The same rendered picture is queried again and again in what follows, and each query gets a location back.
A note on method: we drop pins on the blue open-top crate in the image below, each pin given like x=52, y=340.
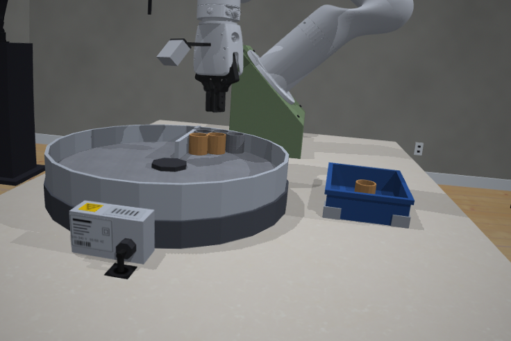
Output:
x=364, y=207

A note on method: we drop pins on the bronze bushing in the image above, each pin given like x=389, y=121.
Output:
x=216, y=143
x=198, y=144
x=365, y=186

